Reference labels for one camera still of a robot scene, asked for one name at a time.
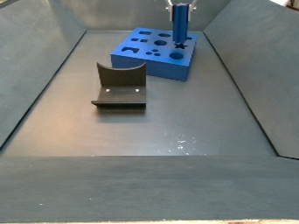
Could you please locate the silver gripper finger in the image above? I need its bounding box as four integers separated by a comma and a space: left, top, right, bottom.
164, 0, 173, 21
188, 0, 197, 21

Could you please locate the blue star-shaped peg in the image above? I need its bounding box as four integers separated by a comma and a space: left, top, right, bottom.
172, 3, 189, 44

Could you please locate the blue shape-sorting board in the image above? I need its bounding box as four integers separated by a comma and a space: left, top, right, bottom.
111, 27, 197, 81

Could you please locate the black curved holder bracket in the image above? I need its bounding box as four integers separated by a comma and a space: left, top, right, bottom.
91, 64, 145, 108

